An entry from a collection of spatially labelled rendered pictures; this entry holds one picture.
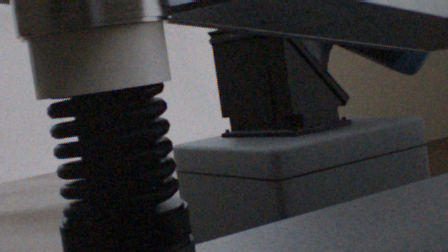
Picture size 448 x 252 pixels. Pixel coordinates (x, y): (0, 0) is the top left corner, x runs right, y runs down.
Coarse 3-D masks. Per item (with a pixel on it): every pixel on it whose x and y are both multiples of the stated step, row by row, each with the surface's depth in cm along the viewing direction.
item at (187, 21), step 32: (0, 0) 42; (192, 0) 52; (224, 0) 45; (256, 0) 45; (288, 0) 45; (320, 0) 46; (352, 0) 46; (384, 0) 48; (416, 0) 51; (256, 32) 57; (288, 32) 59; (320, 32) 59; (352, 32) 60; (384, 32) 60; (416, 32) 61
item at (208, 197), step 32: (352, 128) 156; (384, 128) 156; (416, 128) 160; (192, 160) 169; (224, 160) 157; (256, 160) 147; (288, 160) 144; (320, 160) 148; (352, 160) 152; (384, 160) 156; (416, 160) 160; (192, 192) 171; (224, 192) 160; (256, 192) 149; (288, 192) 144; (320, 192) 148; (352, 192) 152; (192, 224) 174; (224, 224) 162; (256, 224) 151
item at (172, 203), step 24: (72, 96) 39; (144, 144) 40; (144, 168) 39; (120, 216) 39; (144, 216) 38; (168, 216) 38; (72, 240) 38; (96, 240) 38; (120, 240) 37; (144, 240) 38; (168, 240) 38
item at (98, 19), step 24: (24, 0) 37; (48, 0) 36; (72, 0) 36; (96, 0) 36; (120, 0) 36; (144, 0) 37; (168, 0) 39; (24, 24) 37; (48, 24) 36; (72, 24) 36; (96, 24) 36
